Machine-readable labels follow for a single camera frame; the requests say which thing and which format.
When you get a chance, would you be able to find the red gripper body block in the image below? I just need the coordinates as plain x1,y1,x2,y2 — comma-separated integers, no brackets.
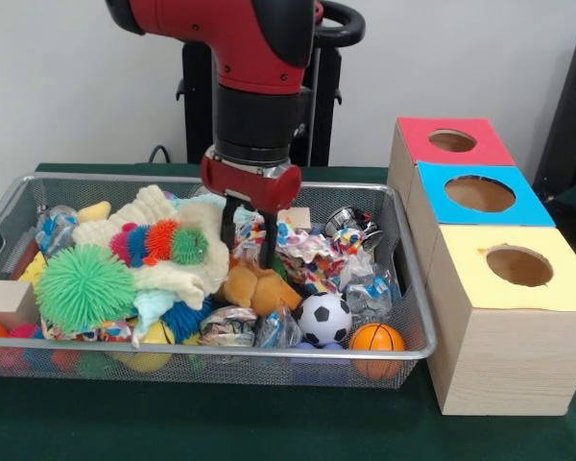
201,149,303,214

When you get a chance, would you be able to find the wooden box with three holes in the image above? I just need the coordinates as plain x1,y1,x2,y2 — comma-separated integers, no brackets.
388,117,576,417

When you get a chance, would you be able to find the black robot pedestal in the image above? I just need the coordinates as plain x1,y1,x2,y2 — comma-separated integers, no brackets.
178,0,366,166

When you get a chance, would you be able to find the blue spiky ball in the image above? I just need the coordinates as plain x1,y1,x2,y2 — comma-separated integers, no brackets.
161,298,215,343

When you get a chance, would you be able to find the clear mesh bin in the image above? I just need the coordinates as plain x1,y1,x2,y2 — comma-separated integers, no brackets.
0,173,439,387

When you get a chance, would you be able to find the black upright panel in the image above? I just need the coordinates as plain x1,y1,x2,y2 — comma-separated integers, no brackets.
533,32,576,227

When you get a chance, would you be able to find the black and white soccer ball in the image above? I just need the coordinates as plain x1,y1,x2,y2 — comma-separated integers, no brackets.
298,292,353,348

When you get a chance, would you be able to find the orange basketball toy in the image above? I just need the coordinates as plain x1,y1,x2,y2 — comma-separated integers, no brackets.
348,323,405,377

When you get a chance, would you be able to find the yellow ball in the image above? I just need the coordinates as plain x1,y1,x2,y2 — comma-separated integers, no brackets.
120,320,174,374

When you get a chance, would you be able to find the multicolour spiky caterpillar toy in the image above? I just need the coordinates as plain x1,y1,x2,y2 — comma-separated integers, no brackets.
108,219,210,268

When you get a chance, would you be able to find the plain wooden block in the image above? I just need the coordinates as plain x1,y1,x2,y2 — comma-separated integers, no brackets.
0,280,41,329

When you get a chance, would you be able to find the dark green table cloth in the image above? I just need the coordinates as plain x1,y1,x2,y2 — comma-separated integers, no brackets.
0,161,576,461

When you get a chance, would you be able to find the cream yellow cloth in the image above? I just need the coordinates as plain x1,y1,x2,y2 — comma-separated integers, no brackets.
72,184,233,310

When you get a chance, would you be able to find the green spiky ball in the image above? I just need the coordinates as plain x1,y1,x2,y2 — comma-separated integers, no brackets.
36,243,137,337

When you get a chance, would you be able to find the brown plush toy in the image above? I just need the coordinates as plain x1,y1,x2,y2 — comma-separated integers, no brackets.
218,264,303,318

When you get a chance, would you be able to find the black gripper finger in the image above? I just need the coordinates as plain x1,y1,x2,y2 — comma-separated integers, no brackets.
219,192,241,253
259,209,279,272

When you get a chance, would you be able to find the colourful polka dot cloth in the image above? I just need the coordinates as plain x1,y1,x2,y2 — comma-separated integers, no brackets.
269,223,351,294

